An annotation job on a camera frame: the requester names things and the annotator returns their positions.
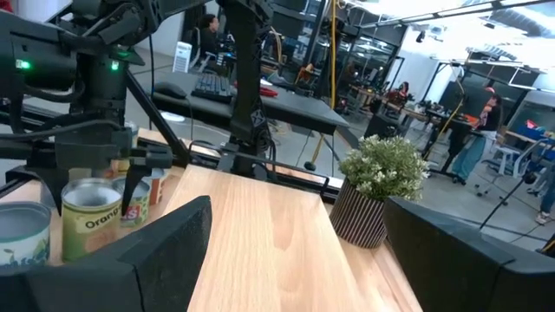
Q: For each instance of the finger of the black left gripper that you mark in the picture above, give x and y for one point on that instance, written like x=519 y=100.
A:
x=134 y=177
x=52 y=186

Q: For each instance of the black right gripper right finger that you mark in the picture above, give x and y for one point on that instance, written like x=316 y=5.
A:
x=468 y=277

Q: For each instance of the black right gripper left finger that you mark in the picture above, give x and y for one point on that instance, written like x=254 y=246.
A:
x=130 y=281

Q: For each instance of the peach label tin can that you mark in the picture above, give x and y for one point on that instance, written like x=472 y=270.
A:
x=119 y=168

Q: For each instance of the red label tin can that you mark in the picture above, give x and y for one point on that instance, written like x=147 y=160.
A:
x=156 y=188

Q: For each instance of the green peas tin can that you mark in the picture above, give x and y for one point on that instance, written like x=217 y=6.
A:
x=143 y=203

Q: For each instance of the pale label tin can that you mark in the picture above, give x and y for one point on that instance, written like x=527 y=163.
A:
x=133 y=134

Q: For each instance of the orange label tin can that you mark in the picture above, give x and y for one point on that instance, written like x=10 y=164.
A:
x=89 y=225

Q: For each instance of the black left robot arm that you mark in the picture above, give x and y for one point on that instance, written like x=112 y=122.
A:
x=99 y=86

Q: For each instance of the mixed vegetables print tin can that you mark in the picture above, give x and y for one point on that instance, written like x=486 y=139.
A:
x=21 y=242

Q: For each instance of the black diagonal rig strut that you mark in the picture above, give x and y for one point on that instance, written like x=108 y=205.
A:
x=156 y=117

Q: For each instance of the white round disc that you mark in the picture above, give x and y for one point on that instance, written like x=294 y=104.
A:
x=172 y=117

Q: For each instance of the black tripod stand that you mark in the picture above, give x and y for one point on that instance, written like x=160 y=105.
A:
x=503 y=203

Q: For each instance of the black computer mouse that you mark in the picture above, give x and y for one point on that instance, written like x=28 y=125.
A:
x=170 y=89

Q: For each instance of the black computer keyboard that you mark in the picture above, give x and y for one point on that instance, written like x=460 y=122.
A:
x=212 y=86

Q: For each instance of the standing person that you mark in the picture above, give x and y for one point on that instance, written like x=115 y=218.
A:
x=474 y=151

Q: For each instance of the white office chair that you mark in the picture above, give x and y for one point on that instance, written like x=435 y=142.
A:
x=505 y=154

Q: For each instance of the white ribbed appliance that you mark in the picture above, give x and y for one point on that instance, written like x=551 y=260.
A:
x=182 y=56

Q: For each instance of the potted plant in striped pot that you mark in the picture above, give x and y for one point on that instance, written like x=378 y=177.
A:
x=377 y=173

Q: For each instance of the black lattice rig column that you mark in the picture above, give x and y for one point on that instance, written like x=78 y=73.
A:
x=247 y=86

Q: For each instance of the blue storage bin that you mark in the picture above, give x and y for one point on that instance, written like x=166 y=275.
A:
x=531 y=132

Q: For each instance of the red tool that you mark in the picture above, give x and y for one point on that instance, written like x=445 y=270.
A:
x=269 y=92

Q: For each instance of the black office desk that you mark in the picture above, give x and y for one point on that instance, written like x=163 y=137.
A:
x=295 y=110

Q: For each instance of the black box cart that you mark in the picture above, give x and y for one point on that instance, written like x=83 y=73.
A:
x=381 y=126

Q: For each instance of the distant seated person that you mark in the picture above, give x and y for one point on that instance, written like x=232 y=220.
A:
x=401 y=93

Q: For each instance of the wooden shelf with black frame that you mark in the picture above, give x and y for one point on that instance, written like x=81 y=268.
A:
x=260 y=242

